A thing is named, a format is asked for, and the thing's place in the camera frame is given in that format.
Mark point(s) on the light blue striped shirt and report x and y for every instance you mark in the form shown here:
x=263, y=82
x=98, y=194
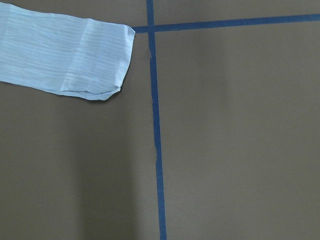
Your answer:
x=62, y=54

